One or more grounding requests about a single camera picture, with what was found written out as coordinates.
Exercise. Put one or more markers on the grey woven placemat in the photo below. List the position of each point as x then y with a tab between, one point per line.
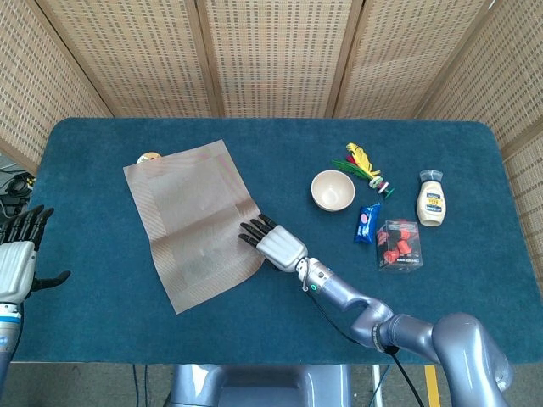
191	220

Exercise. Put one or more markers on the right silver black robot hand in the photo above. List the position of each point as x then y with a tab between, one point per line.
282	248

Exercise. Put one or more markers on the mayonnaise squeeze bottle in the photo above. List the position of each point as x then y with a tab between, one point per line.
432	203

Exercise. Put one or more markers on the woven bamboo folding screen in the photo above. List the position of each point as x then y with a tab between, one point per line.
275	51

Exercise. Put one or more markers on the blue table cloth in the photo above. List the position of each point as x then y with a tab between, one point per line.
106	318

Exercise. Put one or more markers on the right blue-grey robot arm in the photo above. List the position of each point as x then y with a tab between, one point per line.
424	335

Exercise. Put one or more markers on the blue snack packet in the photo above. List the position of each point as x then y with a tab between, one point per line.
367	222

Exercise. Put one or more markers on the blue-grey robot torso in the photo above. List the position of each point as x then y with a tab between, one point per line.
263	381

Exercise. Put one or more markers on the white bowl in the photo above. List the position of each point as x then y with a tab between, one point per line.
333	191

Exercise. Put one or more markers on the colourful feather shuttlecock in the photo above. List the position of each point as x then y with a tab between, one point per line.
361	161

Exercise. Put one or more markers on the clear box with red toys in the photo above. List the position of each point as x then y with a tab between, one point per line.
399	246

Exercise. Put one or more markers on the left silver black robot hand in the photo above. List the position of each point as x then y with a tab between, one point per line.
15	267

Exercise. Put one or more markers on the white table leg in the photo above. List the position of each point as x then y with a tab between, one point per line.
377	386

